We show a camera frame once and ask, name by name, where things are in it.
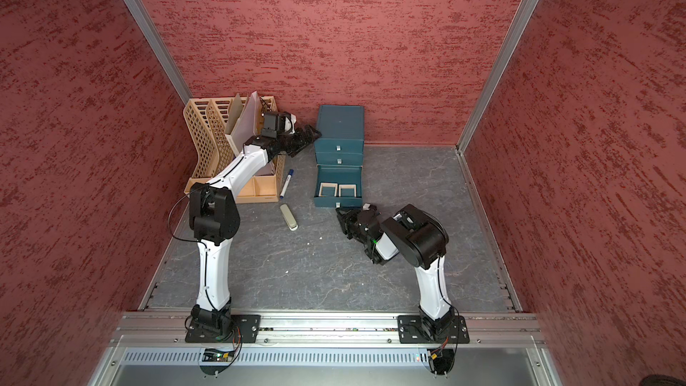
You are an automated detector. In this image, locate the teal three-drawer cabinet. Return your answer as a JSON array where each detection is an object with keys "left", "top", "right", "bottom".
[{"left": 314, "top": 105, "right": 364, "bottom": 208}]

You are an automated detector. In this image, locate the small wooden frame box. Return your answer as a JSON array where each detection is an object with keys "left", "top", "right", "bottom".
[
  {"left": 318, "top": 182, "right": 339, "bottom": 198},
  {"left": 338, "top": 184, "right": 357, "bottom": 198}
]

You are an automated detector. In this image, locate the purple paper folder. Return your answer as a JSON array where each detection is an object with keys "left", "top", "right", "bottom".
[{"left": 229, "top": 91, "right": 262, "bottom": 155}]

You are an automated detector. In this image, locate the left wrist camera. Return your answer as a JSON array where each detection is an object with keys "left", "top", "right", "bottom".
[{"left": 261, "top": 111, "right": 297, "bottom": 139}]

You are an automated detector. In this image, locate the brown cardboard sheet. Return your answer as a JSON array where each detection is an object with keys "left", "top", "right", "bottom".
[{"left": 225, "top": 93, "right": 243, "bottom": 134}]

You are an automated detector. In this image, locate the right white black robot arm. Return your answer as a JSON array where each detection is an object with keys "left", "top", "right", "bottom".
[{"left": 336, "top": 204, "right": 457, "bottom": 336}]

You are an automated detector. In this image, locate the aluminium front rail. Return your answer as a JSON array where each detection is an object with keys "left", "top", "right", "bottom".
[{"left": 108, "top": 309, "right": 548, "bottom": 348}]

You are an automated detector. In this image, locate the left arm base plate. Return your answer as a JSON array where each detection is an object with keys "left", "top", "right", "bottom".
[{"left": 185, "top": 314, "right": 262, "bottom": 345}]

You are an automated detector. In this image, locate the beige whiteboard eraser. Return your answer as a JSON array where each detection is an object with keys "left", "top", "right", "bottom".
[{"left": 280, "top": 204, "right": 298, "bottom": 231}]

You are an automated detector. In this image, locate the blue white marker pen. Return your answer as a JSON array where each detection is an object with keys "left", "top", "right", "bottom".
[{"left": 280, "top": 169, "right": 294, "bottom": 199}]

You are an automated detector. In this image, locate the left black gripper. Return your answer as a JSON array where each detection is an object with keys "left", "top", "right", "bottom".
[{"left": 278, "top": 124, "right": 323, "bottom": 155}]

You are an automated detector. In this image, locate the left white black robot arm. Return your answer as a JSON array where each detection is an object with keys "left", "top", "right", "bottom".
[{"left": 189, "top": 124, "right": 322, "bottom": 340}]

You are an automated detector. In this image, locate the beige lattice file organizer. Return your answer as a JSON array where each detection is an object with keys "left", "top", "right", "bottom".
[{"left": 183, "top": 96, "right": 285, "bottom": 204}]

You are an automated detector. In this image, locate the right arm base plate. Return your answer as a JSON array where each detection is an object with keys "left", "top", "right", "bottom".
[{"left": 397, "top": 314, "right": 470, "bottom": 345}]

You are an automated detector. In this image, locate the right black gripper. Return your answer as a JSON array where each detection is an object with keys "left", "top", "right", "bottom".
[{"left": 337, "top": 207, "right": 372, "bottom": 247}]

